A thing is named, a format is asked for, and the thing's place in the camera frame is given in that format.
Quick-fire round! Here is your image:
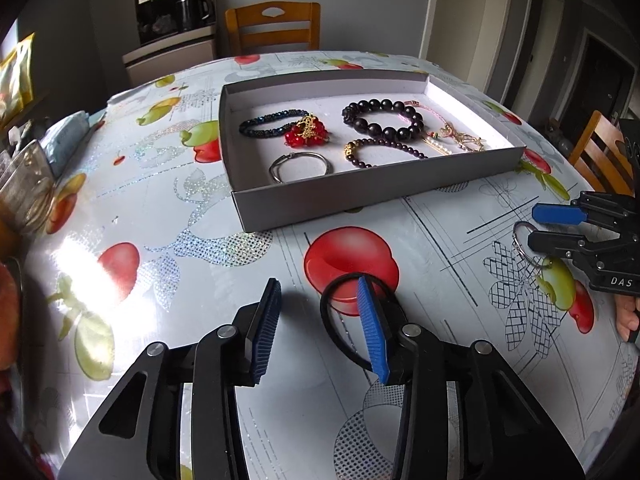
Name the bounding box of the right hand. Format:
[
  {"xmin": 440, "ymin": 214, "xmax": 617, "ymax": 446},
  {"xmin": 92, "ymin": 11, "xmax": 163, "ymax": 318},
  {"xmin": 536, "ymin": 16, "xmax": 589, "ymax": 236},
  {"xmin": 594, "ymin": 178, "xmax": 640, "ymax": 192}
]
[{"xmin": 614, "ymin": 295, "xmax": 640, "ymax": 342}]

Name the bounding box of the dark red bead bracelet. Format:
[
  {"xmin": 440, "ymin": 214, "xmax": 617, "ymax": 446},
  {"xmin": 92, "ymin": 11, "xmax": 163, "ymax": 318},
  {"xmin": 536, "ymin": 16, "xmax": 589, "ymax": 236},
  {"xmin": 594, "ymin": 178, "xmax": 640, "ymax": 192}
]
[{"xmin": 342, "ymin": 136, "xmax": 430, "ymax": 169}]

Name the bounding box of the light blue tissue pack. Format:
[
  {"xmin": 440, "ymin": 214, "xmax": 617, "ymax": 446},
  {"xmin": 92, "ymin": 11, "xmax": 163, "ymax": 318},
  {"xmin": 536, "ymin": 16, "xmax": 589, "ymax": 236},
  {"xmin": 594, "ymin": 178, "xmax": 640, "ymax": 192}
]
[{"xmin": 39, "ymin": 110, "xmax": 90, "ymax": 179}]

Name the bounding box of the fruit pattern tablecloth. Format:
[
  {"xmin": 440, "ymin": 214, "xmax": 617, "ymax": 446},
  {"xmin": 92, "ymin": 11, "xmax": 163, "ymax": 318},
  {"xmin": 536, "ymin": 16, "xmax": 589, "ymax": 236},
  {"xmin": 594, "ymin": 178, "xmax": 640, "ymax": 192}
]
[{"xmin": 24, "ymin": 52, "xmax": 639, "ymax": 479}]

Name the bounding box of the dark blue red charm bracelet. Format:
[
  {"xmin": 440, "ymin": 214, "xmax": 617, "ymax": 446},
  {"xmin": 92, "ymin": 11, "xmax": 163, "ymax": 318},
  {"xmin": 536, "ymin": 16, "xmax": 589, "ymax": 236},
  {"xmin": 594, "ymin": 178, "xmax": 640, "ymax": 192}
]
[{"xmin": 238, "ymin": 108, "xmax": 331, "ymax": 150}]

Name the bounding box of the pearl gold hair clip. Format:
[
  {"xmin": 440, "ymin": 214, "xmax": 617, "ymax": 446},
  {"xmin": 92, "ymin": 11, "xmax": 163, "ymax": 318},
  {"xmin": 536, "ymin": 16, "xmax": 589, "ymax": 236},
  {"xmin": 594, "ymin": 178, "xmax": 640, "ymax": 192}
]
[{"xmin": 422, "ymin": 136, "xmax": 452, "ymax": 155}]

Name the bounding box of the silver ring bangle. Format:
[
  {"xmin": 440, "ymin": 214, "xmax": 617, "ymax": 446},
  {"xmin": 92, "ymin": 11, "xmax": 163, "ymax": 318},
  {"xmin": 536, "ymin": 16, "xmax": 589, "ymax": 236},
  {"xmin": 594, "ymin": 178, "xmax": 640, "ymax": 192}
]
[{"xmin": 512, "ymin": 221, "xmax": 551, "ymax": 271}]

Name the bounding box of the gold chain bracelet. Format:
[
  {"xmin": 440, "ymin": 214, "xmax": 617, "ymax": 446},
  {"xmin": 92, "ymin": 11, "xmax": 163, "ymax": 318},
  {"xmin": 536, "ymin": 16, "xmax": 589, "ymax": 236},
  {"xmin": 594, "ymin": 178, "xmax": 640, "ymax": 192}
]
[{"xmin": 439, "ymin": 121, "xmax": 487, "ymax": 154}]

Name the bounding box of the wooden chair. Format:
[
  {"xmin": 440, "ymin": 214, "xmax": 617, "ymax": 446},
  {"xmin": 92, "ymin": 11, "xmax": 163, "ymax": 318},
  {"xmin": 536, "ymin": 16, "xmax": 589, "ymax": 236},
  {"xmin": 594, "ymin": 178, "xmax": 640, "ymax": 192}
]
[
  {"xmin": 568, "ymin": 110, "xmax": 634, "ymax": 196},
  {"xmin": 224, "ymin": 1, "xmax": 321, "ymax": 55}
]

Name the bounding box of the large black bead bracelet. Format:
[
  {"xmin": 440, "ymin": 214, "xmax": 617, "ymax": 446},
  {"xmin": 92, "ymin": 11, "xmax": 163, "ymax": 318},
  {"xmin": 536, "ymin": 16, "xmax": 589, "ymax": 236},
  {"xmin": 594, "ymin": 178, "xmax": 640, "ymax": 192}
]
[{"xmin": 342, "ymin": 97, "xmax": 426, "ymax": 142}]

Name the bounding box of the grey shallow box tray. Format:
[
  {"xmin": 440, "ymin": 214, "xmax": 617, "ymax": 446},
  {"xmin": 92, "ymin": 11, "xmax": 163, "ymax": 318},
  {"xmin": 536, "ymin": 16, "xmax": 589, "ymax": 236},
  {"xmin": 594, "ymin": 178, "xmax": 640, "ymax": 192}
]
[{"xmin": 218, "ymin": 70, "xmax": 524, "ymax": 232}]

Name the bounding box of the clear glass jar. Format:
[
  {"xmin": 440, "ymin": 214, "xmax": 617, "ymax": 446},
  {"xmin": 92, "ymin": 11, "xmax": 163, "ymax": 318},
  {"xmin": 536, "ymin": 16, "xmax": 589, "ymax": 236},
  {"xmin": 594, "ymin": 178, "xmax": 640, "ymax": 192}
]
[{"xmin": 1, "ymin": 140, "xmax": 55, "ymax": 234}]

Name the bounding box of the grey small cabinet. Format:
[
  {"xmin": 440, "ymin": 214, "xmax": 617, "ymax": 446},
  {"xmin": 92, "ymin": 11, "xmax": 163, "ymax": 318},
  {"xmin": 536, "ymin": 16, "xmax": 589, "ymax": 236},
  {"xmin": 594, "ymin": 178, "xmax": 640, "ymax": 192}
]
[{"xmin": 122, "ymin": 25, "xmax": 217, "ymax": 87}]

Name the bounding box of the silver bangle in tray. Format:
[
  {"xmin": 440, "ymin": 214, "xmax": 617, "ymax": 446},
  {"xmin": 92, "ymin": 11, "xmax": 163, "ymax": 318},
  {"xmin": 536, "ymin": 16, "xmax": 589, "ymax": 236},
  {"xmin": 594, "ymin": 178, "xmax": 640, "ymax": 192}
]
[{"xmin": 269, "ymin": 152, "xmax": 333, "ymax": 184}]

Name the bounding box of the black hair tie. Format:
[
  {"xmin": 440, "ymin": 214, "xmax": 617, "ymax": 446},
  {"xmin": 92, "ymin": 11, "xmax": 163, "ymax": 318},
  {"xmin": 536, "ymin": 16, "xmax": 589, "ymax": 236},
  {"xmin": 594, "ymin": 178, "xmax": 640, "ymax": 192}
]
[{"xmin": 319, "ymin": 271, "xmax": 404, "ymax": 374}]

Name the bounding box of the pink cord bracelet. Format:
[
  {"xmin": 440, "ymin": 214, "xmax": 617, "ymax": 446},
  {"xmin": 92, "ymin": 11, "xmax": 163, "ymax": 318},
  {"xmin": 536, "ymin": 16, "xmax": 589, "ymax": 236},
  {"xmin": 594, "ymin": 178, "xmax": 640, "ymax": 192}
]
[{"xmin": 403, "ymin": 100, "xmax": 454, "ymax": 143}]

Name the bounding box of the yellow snack bag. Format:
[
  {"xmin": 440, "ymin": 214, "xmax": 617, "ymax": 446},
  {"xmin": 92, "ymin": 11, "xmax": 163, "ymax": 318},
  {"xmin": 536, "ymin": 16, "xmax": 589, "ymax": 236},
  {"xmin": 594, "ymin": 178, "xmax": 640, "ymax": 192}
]
[{"xmin": 0, "ymin": 34, "xmax": 35, "ymax": 127}]

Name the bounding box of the black coffee machine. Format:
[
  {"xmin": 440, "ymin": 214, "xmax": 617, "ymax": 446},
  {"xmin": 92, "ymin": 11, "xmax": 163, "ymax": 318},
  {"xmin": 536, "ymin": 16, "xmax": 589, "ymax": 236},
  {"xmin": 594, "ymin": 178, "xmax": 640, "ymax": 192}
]
[{"xmin": 134, "ymin": 0, "xmax": 217, "ymax": 46}]

